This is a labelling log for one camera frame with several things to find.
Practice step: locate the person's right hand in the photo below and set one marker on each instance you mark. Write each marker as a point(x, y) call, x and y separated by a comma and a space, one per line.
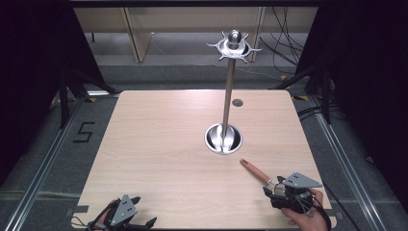
point(304, 221)

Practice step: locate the dark curtain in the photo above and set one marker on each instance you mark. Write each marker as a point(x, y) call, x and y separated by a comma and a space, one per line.
point(369, 80)
point(29, 64)

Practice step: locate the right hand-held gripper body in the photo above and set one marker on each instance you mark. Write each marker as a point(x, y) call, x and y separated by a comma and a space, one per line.
point(300, 183)

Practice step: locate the light wooden background desk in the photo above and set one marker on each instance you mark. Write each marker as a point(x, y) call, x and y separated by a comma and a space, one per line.
point(192, 19)

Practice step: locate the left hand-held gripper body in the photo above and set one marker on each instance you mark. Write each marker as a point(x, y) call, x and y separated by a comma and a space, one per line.
point(123, 211)

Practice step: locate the black metal stand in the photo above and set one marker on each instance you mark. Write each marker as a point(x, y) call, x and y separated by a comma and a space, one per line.
point(325, 96)
point(64, 99)

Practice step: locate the aluminium floor rail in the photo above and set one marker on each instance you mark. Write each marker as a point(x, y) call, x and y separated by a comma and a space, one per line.
point(349, 166)
point(41, 173)

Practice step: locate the person's left hand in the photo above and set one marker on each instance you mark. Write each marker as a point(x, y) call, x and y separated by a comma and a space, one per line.
point(106, 214)

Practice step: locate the grey round table grommet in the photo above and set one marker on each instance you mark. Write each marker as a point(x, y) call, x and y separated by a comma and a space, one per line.
point(237, 103)

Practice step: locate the metal utensil stand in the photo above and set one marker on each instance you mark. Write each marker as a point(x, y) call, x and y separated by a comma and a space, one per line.
point(228, 96)

